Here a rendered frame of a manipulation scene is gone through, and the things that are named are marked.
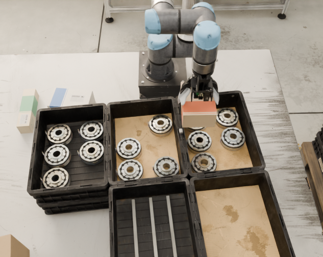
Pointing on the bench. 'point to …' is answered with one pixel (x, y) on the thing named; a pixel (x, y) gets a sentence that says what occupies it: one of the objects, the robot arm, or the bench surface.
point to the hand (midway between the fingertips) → (197, 101)
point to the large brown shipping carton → (7, 247)
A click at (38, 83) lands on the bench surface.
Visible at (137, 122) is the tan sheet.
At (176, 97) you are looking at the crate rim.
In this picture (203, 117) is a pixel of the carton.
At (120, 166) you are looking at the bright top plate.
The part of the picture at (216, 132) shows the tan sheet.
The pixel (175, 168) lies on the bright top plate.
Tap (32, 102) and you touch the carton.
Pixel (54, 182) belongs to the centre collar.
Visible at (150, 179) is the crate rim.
